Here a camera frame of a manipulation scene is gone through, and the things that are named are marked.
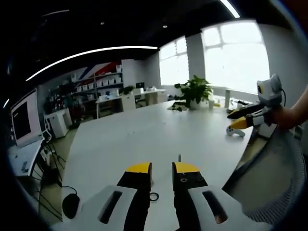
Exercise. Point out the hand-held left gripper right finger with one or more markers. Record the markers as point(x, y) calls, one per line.
point(190, 192)

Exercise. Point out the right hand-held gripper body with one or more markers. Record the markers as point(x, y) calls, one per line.
point(268, 101)

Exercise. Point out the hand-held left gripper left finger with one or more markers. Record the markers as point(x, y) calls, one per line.
point(134, 192)

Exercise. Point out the white game controller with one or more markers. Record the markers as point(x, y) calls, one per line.
point(234, 132)

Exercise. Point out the white cylinder cup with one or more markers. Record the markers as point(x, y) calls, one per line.
point(227, 98)

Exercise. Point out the green potted plant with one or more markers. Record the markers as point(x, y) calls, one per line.
point(196, 90)

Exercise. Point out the grey mesh office chair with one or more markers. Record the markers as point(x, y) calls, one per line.
point(272, 178)

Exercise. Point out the black computer mouse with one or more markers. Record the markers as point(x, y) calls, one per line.
point(71, 205)

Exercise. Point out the black device on table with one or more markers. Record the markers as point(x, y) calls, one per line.
point(177, 106)

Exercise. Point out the white desk with drawers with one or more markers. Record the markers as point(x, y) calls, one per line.
point(149, 95)

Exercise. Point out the small potted plant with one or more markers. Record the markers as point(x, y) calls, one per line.
point(128, 90)

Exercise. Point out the white cabinet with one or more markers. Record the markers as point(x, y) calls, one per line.
point(59, 122)

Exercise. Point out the storage shelf with white bins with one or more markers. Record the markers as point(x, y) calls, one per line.
point(98, 84)

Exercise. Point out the white side desk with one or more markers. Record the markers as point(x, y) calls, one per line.
point(24, 158)

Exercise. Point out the computer monitor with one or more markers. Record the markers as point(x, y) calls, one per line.
point(25, 119)

